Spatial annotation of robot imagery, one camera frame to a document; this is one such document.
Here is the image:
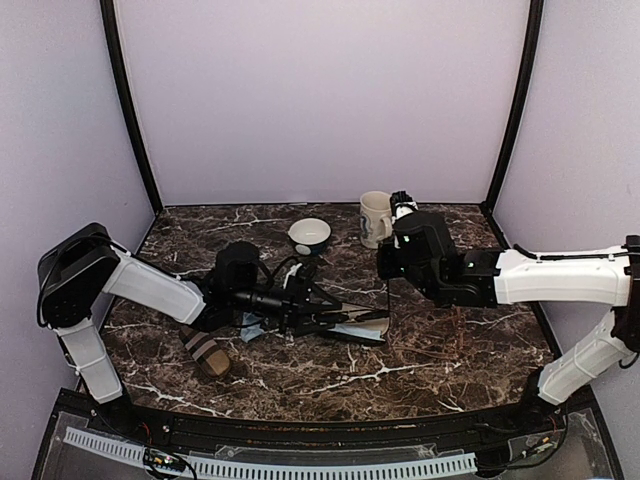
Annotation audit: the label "light blue cloth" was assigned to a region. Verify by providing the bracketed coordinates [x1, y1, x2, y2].
[240, 312, 265, 343]
[330, 318, 389, 341]

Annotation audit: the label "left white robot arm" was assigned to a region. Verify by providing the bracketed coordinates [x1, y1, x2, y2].
[36, 223, 348, 436]

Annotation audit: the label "left black frame post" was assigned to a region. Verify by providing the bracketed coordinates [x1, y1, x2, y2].
[99, 0, 164, 215]

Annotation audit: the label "black front rail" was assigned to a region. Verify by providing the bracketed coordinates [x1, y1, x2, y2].
[49, 389, 596, 454]

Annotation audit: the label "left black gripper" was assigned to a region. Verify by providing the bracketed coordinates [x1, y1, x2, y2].
[231, 276, 343, 338]

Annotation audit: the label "white seahorse mug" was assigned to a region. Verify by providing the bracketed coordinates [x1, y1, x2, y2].
[360, 191, 392, 249]

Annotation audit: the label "right black frame post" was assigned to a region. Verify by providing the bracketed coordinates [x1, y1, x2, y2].
[482, 0, 544, 215]

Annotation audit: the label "black checkered glasses case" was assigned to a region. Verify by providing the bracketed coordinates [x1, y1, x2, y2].
[318, 303, 390, 346]

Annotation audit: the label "black frame post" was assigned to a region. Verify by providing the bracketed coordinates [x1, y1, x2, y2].
[482, 0, 544, 215]
[99, 0, 164, 215]

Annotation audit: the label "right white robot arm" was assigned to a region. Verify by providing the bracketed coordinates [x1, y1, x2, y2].
[377, 205, 639, 434]

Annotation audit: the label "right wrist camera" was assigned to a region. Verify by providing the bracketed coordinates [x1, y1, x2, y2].
[389, 190, 418, 223]

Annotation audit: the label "white slotted cable duct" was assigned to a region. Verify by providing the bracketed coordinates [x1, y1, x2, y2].
[63, 427, 477, 479]

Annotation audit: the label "black aviator sunglasses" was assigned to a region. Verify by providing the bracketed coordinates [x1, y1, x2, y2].
[343, 281, 391, 322]

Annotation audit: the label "white and navy bowl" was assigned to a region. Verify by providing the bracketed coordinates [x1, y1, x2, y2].
[288, 218, 332, 256]

